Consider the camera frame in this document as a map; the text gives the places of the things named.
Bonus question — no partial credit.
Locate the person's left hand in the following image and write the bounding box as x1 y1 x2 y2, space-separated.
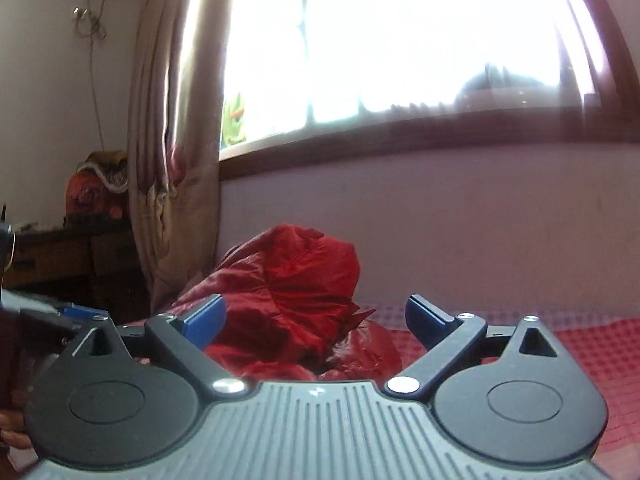
0 407 34 452

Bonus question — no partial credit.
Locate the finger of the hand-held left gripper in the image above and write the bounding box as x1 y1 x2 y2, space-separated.
20 302 114 339

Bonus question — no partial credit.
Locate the thin wall cable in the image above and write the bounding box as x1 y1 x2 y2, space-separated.
75 0 109 155

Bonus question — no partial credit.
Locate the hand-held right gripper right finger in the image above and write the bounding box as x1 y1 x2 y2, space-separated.
385 294 562 397

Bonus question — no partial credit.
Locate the brown wooden window frame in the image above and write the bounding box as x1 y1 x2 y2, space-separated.
217 0 640 182

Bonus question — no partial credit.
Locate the dark wooden cabinet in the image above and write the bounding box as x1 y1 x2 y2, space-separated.
0 225 152 327

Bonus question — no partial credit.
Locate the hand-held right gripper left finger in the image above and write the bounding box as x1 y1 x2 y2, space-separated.
62 294 249 399

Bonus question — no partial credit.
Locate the beige patterned curtain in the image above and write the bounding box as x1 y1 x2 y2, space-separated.
125 0 242 317

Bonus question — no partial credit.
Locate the dark object on windowsill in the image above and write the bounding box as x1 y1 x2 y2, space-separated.
452 62 562 109

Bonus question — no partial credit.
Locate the beige embroidered cloth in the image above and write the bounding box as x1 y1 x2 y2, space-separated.
77 149 130 194

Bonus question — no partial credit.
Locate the red bag on cabinet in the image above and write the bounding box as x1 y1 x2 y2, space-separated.
65 170 129 222

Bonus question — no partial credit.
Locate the red down jacket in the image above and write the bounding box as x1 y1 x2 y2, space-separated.
120 224 404 387

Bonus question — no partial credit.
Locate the green window sticker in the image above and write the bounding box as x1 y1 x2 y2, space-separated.
220 92 250 147

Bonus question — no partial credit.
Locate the pink checkered bed sheet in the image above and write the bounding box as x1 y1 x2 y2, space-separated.
350 302 640 461

